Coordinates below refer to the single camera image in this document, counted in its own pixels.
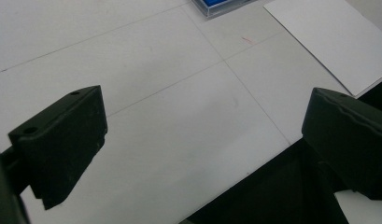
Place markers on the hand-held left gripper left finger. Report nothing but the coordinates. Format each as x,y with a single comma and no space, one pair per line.
64,137

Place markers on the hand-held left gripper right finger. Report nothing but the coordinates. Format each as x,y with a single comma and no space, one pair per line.
347,137

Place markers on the white paper sheet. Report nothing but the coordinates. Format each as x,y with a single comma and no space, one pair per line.
336,40

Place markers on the clear box with blue pad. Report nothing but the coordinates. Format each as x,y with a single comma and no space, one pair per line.
218,6

